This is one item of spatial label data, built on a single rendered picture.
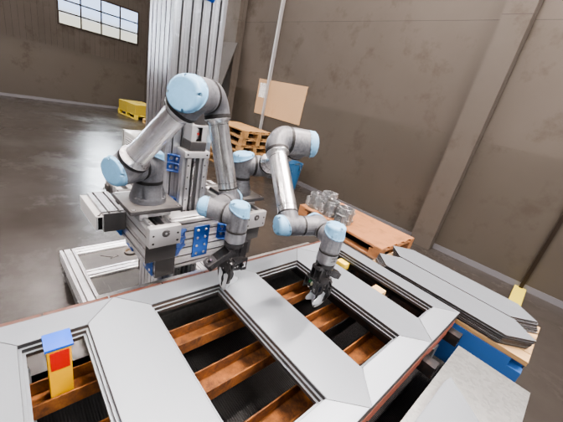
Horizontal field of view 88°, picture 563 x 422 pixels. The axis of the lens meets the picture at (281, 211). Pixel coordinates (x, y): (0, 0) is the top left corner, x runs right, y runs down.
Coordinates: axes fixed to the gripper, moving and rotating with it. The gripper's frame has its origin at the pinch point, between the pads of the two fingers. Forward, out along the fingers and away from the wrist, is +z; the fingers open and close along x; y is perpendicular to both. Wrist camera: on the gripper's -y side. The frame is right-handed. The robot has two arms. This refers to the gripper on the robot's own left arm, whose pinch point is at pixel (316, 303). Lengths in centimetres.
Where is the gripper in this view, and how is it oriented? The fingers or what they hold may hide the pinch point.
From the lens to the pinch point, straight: 122.1
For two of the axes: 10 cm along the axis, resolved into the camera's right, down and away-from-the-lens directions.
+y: -7.3, 1.0, -6.8
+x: 6.5, 4.0, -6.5
